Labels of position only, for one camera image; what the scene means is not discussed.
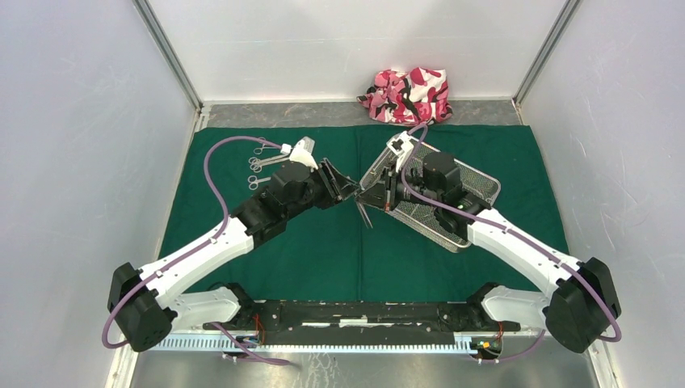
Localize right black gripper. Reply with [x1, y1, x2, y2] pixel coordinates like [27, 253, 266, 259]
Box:
[355, 161, 441, 213]

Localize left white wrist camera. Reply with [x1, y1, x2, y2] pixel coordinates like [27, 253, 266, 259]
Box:
[280, 137, 318, 170]

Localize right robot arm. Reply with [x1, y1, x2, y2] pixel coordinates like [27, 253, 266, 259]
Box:
[356, 151, 622, 353]

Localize surgical scissors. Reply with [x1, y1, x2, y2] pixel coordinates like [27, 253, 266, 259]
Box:
[247, 175, 271, 191]
[248, 155, 289, 169]

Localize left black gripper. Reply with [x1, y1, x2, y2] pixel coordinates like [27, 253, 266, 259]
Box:
[284, 158, 361, 220]

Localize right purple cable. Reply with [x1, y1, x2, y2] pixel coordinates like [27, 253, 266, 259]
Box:
[400, 123, 623, 365]

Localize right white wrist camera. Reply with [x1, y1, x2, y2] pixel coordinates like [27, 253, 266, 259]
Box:
[386, 131, 414, 173]

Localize wire mesh instrument tray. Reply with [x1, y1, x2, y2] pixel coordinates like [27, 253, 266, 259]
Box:
[355, 137, 501, 253]

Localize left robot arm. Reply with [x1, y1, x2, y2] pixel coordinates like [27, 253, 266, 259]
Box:
[102, 159, 360, 352]

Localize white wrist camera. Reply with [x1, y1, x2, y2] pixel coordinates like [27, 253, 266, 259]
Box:
[280, 137, 318, 170]
[386, 131, 414, 173]

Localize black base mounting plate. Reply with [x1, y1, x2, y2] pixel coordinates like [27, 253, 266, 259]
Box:
[222, 300, 521, 346]

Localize surgical forceps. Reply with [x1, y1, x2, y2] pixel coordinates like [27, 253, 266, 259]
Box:
[253, 137, 279, 155]

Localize green surgical drape cloth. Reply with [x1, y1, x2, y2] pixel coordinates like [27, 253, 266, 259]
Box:
[162, 124, 568, 302]

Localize pink camouflage cloth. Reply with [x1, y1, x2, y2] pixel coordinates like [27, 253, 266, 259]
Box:
[356, 67, 452, 127]

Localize aluminium frame rail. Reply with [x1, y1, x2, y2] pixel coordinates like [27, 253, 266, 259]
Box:
[121, 297, 608, 355]

